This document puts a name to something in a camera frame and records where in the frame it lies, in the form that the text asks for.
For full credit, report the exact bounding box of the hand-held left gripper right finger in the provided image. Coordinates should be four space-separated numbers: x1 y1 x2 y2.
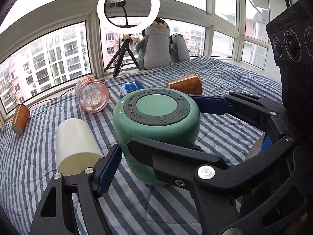
193 146 239 235

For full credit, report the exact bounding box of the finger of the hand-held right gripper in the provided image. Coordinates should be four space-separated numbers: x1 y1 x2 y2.
127 138 297 197
189 92 297 140

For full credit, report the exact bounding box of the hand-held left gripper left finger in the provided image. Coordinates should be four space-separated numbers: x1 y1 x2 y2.
29 144 123 235

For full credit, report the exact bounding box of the green cup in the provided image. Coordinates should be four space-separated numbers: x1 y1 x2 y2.
112 87 201 186

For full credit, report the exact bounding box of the brown paper cup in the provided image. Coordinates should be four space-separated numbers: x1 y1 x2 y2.
12 103 31 134
166 74 203 95

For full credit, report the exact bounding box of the cream cup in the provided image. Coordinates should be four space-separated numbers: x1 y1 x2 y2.
56 118 105 177

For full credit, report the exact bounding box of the pink transparent cup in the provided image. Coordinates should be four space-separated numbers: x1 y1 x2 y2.
75 76 110 113

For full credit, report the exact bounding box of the blue cup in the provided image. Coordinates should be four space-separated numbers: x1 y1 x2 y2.
120 81 147 101

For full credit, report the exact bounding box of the blue striped blanket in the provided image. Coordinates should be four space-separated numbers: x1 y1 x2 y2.
0 56 284 235

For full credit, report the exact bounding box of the small grey penguin plush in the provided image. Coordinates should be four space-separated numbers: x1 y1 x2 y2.
169 34 191 64

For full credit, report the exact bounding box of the beige and blue object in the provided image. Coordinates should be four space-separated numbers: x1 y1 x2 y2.
246 134 272 163

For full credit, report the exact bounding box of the large grey penguin plush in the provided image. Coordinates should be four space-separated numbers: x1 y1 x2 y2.
136 18 172 72

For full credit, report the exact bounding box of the black tripod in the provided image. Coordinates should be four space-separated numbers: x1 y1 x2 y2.
104 38 140 79

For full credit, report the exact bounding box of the white ring light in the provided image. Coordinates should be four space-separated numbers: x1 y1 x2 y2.
97 0 160 35

